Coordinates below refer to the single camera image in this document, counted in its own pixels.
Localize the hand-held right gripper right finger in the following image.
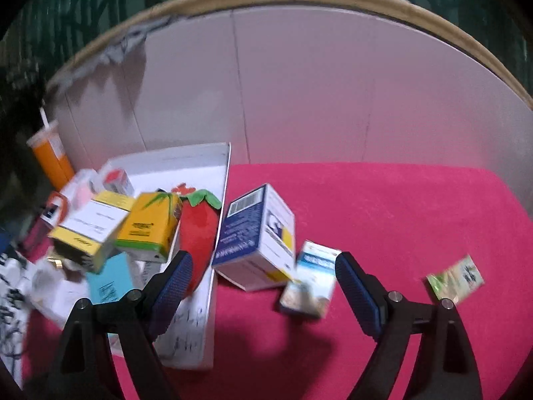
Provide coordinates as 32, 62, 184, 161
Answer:
334, 251, 484, 400

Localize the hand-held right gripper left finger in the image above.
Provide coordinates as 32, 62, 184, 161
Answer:
46, 250, 195, 400

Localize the white and blue box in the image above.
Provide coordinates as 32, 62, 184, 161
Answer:
278, 239, 343, 319

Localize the light blue box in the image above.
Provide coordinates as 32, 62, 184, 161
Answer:
85, 252, 136, 305

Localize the yellow box with green leaves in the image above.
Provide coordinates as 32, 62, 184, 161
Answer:
114, 192, 184, 264

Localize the dark blue white box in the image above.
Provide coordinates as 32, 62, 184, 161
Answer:
212, 183, 297, 292

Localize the green packet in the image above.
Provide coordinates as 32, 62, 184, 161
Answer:
425, 254, 486, 304

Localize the yellow black white box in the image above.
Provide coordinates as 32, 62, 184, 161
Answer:
48, 191, 136, 273

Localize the white cardboard container box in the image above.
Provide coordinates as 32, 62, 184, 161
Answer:
100, 142, 232, 371

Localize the red strawberry plush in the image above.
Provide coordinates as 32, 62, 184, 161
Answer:
177, 189, 223, 296

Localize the pink tablecloth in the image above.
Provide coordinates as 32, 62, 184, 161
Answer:
21, 162, 533, 400

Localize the white crumpled packet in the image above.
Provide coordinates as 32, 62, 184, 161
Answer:
31, 267, 90, 330

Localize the white box with red mark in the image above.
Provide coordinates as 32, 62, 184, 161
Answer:
100, 168, 135, 197

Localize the white case with orange rim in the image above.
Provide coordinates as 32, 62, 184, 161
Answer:
39, 192, 69, 228

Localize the black white printed cloth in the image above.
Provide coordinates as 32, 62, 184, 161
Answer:
0, 254, 32, 388

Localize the orange cup with straw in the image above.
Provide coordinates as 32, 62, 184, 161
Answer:
27, 108, 76, 192

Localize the white partition board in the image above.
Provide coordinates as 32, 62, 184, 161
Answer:
46, 4, 533, 201

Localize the grey tape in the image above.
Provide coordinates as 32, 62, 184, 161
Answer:
50, 14, 184, 92

